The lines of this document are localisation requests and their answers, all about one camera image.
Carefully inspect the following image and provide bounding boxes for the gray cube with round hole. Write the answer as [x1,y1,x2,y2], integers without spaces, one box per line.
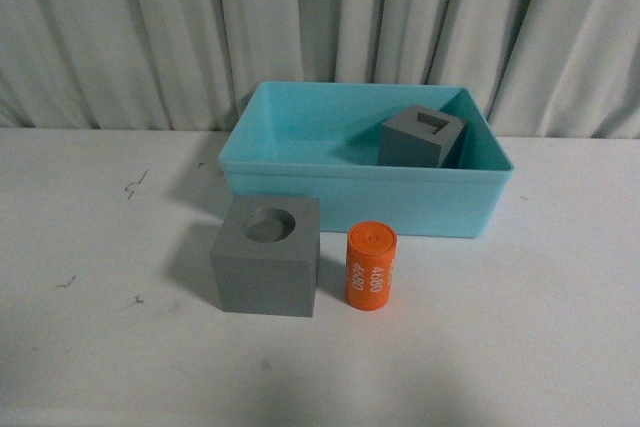
[211,196,320,317]

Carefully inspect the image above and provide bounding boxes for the orange cylinder with white numbers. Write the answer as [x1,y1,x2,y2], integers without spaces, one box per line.
[345,221,397,311]

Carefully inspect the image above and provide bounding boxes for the gray cube with rectangular slot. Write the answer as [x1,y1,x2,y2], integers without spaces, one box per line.
[378,104,469,168]

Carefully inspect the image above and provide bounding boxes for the light blue plastic box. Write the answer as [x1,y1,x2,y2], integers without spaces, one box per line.
[219,82,513,238]

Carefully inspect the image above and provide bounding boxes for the white pleated curtain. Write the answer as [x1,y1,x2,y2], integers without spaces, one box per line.
[1,0,639,138]

